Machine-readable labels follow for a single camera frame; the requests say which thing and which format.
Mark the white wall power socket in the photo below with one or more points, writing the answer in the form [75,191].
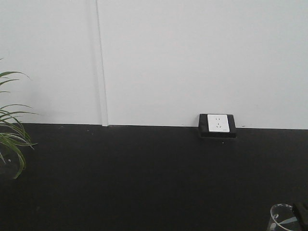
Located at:
[218,123]

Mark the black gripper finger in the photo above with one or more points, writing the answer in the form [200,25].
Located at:
[300,210]

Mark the green potted plant leaves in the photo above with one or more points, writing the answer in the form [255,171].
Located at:
[13,137]

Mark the black socket mounting box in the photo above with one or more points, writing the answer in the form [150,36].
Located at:
[204,132]

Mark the clear glass beaker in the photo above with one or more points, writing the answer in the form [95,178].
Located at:
[282,218]

